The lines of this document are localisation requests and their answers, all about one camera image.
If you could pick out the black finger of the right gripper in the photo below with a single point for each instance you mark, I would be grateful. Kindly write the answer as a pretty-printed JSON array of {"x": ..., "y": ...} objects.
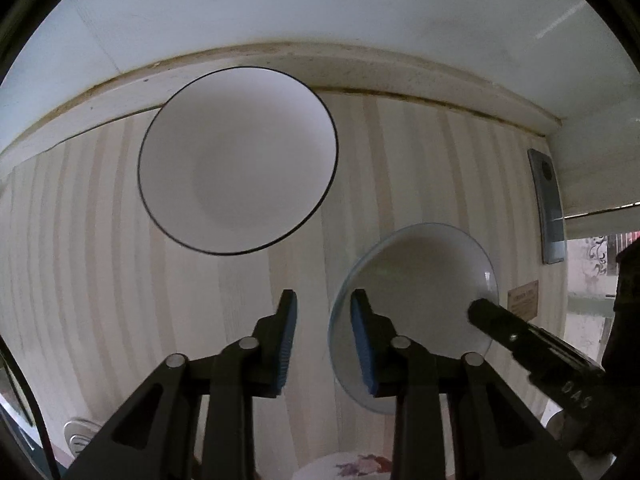
[{"x": 572, "y": 380}]

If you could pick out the white bowl blue pattern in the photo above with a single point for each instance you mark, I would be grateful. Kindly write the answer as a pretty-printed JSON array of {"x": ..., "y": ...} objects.
[{"x": 422, "y": 277}]

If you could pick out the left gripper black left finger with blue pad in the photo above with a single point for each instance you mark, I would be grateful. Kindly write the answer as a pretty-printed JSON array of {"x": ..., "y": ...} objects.
[{"x": 194, "y": 418}]

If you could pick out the grey phone on counter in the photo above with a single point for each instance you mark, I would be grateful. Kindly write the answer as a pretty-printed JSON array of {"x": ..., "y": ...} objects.
[{"x": 550, "y": 210}]

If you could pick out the small brown label card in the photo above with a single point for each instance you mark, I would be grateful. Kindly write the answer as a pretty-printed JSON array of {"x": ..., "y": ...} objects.
[{"x": 523, "y": 301}]

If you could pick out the white bowl black rim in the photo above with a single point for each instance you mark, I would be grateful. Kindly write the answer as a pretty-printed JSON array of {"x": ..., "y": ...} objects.
[{"x": 237, "y": 160}]

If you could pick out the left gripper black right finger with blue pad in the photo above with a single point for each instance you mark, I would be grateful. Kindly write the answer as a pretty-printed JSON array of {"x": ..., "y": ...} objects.
[{"x": 447, "y": 406}]

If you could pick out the white plate red specks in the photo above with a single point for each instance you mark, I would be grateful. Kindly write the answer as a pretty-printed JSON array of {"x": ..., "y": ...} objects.
[{"x": 346, "y": 466}]

